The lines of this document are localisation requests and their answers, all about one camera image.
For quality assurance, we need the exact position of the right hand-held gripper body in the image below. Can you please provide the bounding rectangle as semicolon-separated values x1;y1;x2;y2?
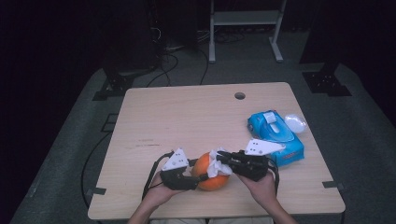
232;138;287;182

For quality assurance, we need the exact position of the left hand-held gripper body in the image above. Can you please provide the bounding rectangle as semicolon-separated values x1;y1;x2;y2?
160;147;200;191

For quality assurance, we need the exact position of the orange plush toy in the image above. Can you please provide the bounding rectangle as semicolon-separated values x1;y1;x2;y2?
191;151;232;191

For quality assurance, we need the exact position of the white wet wipe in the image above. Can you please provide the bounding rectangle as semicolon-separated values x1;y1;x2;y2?
206;147;233;179

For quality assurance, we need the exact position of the blue wet wipes pack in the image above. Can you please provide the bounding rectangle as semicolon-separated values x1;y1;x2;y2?
247;109;305;168

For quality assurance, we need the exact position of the person's right hand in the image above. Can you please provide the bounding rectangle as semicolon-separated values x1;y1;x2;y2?
237;172;279;207

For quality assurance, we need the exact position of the person's left hand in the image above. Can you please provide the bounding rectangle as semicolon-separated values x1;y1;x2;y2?
143;172;182;204

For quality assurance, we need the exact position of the white oval lid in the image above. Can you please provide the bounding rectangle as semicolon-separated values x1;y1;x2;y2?
283;113;308;134

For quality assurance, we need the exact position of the black tape floor marking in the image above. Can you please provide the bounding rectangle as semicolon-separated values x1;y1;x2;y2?
101;113;120;133

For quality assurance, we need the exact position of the grey tape strip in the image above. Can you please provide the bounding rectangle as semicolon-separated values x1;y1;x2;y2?
321;180;346;191
85;186;107;198

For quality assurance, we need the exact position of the black stand base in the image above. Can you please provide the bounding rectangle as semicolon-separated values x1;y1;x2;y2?
92;63;157;102
300;60;353;97

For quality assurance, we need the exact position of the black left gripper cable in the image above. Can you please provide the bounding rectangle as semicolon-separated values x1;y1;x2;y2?
141;150;176;200

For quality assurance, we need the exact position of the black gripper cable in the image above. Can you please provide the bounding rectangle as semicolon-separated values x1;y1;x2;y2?
141;150;176;200
267;157;280;197

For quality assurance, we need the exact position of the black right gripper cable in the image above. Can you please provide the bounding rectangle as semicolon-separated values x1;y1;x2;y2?
267;157;280;197

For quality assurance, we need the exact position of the curved black floor cable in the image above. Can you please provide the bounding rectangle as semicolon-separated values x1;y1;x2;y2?
199;48;210;86

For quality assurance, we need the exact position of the looped black floor cable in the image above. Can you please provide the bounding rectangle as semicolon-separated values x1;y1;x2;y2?
146;52;180;88

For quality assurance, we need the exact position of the long black floor cable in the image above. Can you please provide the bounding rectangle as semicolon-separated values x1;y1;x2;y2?
80;132;112;209

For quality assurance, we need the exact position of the bundle of floor cables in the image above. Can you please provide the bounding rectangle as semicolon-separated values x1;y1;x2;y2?
197;29;247;45

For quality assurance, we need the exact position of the white metal stand frame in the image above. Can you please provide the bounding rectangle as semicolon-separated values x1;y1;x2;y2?
208;0;288;64

